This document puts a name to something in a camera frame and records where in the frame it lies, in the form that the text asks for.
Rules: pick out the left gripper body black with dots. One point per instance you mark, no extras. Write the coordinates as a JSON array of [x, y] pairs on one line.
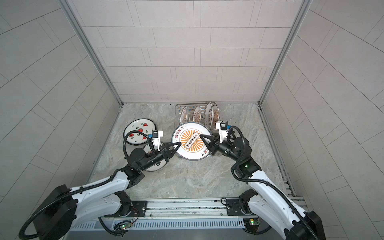
[[163, 153]]

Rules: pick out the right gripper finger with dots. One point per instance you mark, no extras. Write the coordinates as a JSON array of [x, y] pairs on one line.
[[206, 151], [209, 140]]

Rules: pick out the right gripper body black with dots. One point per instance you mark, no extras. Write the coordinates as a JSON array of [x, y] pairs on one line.
[[216, 144]]

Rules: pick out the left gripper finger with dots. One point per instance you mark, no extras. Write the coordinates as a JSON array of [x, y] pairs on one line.
[[171, 146], [168, 154]]

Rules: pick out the white plate red pattern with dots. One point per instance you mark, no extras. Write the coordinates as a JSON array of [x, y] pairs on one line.
[[157, 166]]

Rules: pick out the white plate red centre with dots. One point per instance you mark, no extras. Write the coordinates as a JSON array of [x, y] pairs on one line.
[[189, 135]]

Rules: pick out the white blue-rim watermelon plate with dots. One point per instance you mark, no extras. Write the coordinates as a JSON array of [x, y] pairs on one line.
[[145, 126]]

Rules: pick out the white plate red text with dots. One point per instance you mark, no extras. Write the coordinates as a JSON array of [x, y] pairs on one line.
[[208, 114]]

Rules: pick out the white plate orange sunburst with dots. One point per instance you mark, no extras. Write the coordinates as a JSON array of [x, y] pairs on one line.
[[184, 115]]

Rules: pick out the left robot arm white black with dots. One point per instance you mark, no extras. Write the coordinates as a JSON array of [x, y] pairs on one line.
[[65, 208]]

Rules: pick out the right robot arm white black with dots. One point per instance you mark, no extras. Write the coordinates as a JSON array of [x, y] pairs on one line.
[[263, 198]]

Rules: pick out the white plate orange rear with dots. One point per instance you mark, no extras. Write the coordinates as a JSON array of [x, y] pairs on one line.
[[216, 114]]

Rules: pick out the left circuit board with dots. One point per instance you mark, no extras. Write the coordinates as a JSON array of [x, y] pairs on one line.
[[123, 226]]

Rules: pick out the circuit board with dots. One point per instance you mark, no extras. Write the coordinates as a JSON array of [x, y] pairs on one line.
[[123, 226], [252, 225]]

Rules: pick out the right circuit board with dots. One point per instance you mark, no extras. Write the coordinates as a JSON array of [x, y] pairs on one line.
[[252, 225]]

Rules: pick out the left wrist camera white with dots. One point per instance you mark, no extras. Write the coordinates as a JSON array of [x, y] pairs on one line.
[[155, 140]]

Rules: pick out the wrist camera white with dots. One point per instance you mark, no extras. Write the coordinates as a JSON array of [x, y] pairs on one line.
[[155, 140], [223, 128]]

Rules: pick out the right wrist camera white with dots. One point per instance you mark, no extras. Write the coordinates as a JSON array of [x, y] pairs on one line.
[[223, 128]]

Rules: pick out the steel wire dish rack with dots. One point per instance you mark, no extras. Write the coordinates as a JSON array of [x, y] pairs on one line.
[[191, 108]]

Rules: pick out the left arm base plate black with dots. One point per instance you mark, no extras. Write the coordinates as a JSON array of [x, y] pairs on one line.
[[136, 209]]

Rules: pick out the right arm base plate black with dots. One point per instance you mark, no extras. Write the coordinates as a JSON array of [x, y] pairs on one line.
[[234, 208]]

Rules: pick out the aluminium mounting rail frame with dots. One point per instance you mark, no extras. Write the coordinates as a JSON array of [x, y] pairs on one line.
[[175, 214]]

